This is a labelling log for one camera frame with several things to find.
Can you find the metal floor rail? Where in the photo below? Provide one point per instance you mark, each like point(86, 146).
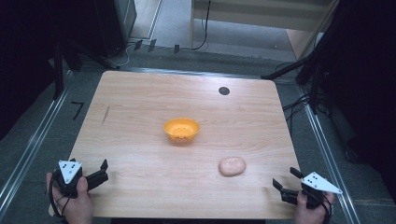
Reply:
point(186, 72)
point(327, 155)
point(31, 146)

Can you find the pale wooden furniture frame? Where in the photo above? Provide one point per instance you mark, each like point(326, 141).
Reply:
point(249, 12)

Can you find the black metal stand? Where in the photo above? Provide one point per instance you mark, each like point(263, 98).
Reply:
point(314, 71)
point(58, 68)

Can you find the person's left hand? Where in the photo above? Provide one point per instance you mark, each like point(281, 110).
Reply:
point(76, 205)

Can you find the person's right hand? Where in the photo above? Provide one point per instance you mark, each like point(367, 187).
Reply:
point(309, 213)

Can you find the pale pink potato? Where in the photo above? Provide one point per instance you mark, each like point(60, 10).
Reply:
point(232, 166)

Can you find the black round table grommet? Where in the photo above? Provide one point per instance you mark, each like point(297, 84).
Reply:
point(224, 90)

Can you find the orange plastic bowl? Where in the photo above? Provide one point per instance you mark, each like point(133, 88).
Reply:
point(181, 129)

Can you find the small black floor bracket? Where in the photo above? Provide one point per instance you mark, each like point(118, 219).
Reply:
point(138, 44)
point(152, 45)
point(176, 48)

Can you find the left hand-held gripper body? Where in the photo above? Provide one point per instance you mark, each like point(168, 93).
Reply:
point(70, 174)

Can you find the black cabinet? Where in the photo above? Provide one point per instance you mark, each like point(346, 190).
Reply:
point(120, 25)

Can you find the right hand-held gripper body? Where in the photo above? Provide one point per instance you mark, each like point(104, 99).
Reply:
point(317, 188)

